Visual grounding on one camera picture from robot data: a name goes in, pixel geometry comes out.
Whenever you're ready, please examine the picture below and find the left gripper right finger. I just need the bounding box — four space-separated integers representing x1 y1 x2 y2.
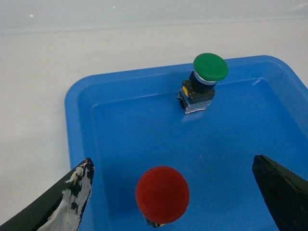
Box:
252 155 308 231

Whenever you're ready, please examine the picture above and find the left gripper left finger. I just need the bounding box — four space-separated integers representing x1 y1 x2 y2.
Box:
0 158 94 231

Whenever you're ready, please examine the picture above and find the red mushroom push button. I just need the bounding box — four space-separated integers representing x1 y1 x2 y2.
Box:
135 166 190 228

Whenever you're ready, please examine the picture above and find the blue plastic tray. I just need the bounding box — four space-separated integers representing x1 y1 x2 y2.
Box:
65 56 308 231

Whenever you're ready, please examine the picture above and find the green mushroom push button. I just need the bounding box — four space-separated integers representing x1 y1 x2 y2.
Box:
177 53 229 114

